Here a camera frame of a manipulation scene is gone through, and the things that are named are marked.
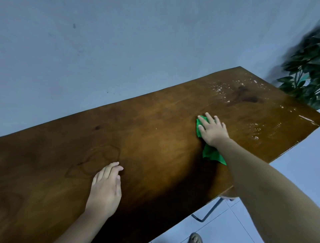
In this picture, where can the brown wooden table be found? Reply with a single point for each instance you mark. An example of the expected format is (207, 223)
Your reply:
(155, 140)

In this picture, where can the wooden stool black metal legs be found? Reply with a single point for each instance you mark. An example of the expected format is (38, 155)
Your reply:
(228, 194)

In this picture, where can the person's right forearm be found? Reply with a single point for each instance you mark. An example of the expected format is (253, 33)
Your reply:
(270, 200)

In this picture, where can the person's left hand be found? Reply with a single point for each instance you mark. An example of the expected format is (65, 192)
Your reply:
(105, 192)

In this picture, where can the green leafy plant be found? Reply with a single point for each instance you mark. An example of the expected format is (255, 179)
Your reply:
(305, 75)

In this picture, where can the person's right hand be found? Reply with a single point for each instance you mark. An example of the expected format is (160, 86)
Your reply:
(215, 132)

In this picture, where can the green cloth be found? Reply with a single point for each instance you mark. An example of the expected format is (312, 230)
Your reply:
(212, 154)

